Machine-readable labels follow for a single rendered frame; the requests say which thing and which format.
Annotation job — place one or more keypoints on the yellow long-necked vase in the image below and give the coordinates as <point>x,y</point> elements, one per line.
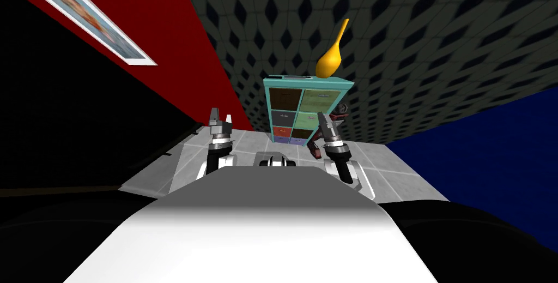
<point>329,62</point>

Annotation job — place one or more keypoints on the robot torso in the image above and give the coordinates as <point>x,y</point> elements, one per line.
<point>248,230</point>

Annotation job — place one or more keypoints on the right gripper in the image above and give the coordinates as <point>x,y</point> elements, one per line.
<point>333,135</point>

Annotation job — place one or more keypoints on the white framed wall picture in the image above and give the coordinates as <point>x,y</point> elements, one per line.
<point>83,14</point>

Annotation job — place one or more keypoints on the teal cabinet with coloured drawers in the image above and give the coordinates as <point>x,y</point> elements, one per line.
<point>287,100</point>

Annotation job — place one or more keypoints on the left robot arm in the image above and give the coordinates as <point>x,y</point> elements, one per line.
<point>216,161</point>

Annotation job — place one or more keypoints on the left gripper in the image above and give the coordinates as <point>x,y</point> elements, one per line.
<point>220,130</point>

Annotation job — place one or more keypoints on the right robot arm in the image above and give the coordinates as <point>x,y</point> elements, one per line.
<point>344,165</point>

